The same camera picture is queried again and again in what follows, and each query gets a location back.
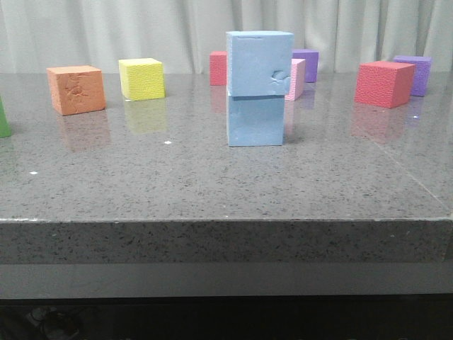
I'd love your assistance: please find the small red foam block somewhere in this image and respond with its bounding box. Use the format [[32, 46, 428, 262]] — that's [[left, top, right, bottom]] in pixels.
[[210, 51, 227, 86]]

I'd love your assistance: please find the yellow foam block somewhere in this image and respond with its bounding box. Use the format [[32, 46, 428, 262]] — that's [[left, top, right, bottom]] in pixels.
[[118, 58, 166, 101]]

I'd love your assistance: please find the purple foam block at right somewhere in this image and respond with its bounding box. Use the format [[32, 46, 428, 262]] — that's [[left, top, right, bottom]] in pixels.
[[393, 55, 432, 96]]

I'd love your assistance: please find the orange foam block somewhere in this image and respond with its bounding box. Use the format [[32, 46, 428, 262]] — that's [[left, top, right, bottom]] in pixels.
[[47, 65, 106, 115]]

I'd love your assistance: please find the large red foam block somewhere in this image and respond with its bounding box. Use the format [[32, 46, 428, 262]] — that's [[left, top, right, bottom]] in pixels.
[[354, 61, 415, 108]]

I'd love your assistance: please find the light blue foam block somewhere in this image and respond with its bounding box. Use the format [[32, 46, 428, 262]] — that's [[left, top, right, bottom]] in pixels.
[[226, 94, 285, 147], [226, 30, 294, 96]]

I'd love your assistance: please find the green foam block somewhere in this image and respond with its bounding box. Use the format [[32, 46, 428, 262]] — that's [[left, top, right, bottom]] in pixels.
[[0, 100, 11, 137]]

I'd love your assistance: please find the white pleated curtain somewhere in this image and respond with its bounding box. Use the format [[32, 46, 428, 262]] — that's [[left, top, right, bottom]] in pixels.
[[1, 1, 452, 74]]

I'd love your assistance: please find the purple foam block behind pink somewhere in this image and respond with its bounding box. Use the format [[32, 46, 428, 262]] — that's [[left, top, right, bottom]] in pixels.
[[292, 49, 319, 83]]

